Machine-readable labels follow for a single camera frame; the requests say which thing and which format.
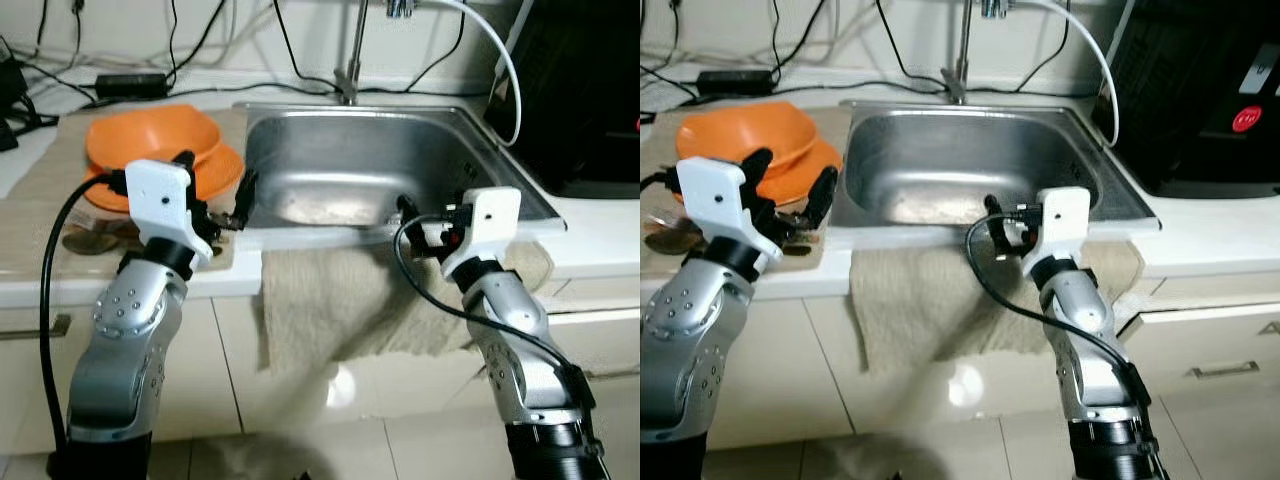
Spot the black power adapter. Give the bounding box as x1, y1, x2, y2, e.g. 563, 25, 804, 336
95, 72, 170, 100
696, 68, 777, 97

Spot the metal spoon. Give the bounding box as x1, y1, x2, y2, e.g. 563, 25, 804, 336
62, 225, 123, 257
645, 217, 704, 258

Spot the black countertop appliance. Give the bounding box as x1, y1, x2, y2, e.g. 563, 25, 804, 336
483, 0, 641, 200
1092, 0, 1280, 199

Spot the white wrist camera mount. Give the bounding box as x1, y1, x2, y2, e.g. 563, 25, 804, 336
439, 186, 523, 282
1019, 185, 1092, 277
675, 156, 764, 263
124, 159, 214, 267

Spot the dark metal cabinet handle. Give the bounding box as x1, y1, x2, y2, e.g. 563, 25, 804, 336
0, 314, 73, 344

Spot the beige hanging towel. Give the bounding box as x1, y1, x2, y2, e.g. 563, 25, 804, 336
259, 240, 555, 377
849, 240, 1147, 377

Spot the orange plastic plate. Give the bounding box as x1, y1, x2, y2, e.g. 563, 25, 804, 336
82, 144, 246, 214
675, 138, 845, 207

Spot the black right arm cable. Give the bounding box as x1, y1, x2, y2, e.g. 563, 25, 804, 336
964, 213, 1153, 406
393, 213, 597, 406

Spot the chrome swivel faucet pipe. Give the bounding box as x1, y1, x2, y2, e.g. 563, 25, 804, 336
334, 0, 373, 107
940, 0, 976, 107

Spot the white drawer front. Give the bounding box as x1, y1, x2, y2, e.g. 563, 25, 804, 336
545, 303, 641, 383
1120, 303, 1280, 403

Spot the metal drawer handle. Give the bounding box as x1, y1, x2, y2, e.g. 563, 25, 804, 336
1189, 359, 1264, 381

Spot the white water hose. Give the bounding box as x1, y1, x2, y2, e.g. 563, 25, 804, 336
1008, 0, 1120, 149
414, 0, 525, 149

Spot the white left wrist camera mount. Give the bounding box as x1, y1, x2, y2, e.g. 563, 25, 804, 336
675, 156, 764, 263
124, 159, 214, 267

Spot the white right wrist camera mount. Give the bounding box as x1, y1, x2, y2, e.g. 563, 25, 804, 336
1019, 185, 1092, 277
439, 186, 523, 282

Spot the stainless steel sink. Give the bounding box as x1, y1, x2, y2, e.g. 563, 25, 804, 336
829, 99, 1164, 252
236, 100, 569, 252

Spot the beige woven counter mat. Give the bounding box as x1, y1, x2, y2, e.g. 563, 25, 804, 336
0, 107, 253, 283
640, 104, 853, 283

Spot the black charger box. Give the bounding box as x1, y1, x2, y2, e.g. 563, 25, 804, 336
0, 38, 37, 153

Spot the white cabinet door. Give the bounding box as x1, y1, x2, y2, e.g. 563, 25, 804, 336
770, 295, 873, 443
0, 295, 263, 457

